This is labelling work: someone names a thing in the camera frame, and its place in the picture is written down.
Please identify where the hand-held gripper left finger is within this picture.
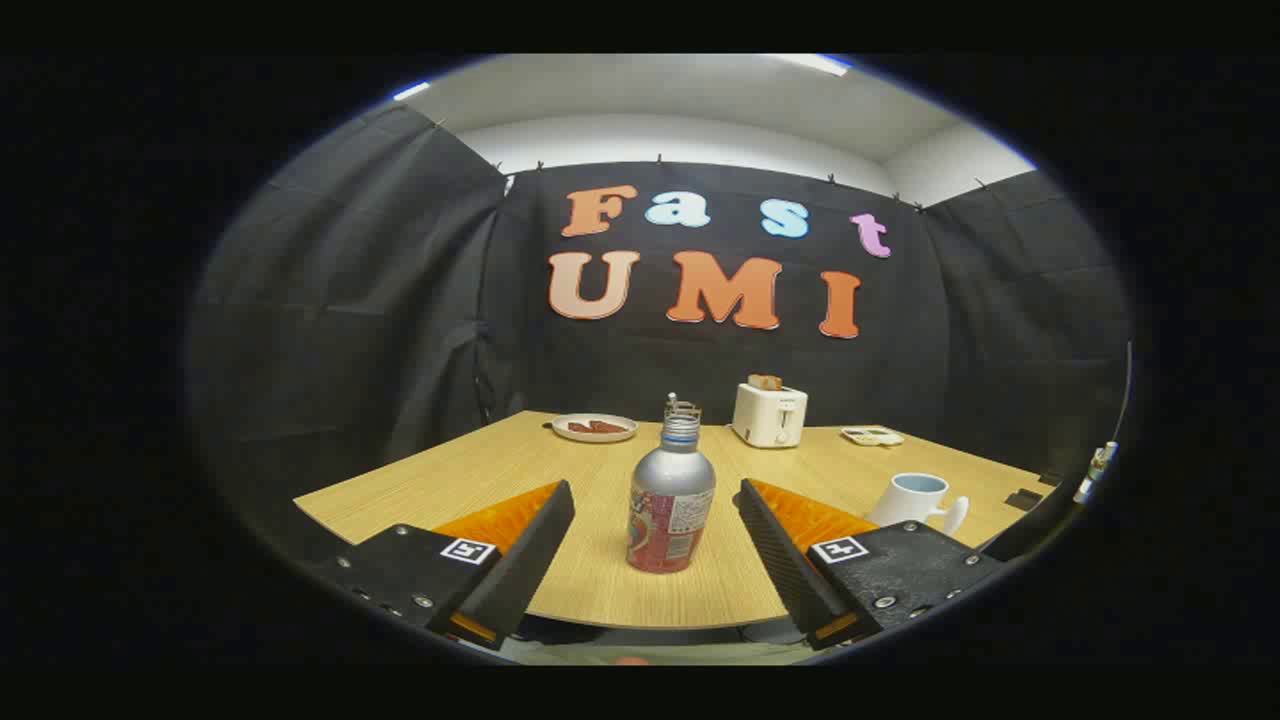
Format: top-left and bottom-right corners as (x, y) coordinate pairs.
(318, 480), (577, 651)

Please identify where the thin grey cable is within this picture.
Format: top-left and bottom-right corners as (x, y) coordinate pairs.
(1112, 342), (1134, 443)

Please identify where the white toaster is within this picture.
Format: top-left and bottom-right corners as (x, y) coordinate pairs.
(732, 381), (809, 449)

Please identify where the white cup with knob handle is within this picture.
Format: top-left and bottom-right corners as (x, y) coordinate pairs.
(866, 472), (969, 536)

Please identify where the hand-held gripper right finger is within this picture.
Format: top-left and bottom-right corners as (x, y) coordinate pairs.
(738, 478), (1006, 651)

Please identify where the wooden table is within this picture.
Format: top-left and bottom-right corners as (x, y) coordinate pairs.
(293, 410), (1061, 631)

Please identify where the white clip-on device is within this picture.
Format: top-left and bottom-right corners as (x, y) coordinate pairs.
(1073, 441), (1119, 504)

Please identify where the silver bottle with pink label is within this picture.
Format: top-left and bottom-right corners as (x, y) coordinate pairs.
(627, 412), (717, 574)

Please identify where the white round plate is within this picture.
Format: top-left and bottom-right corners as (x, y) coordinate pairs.
(551, 413), (639, 443)

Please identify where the black backdrop cloth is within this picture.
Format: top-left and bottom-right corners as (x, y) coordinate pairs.
(188, 103), (1133, 561)

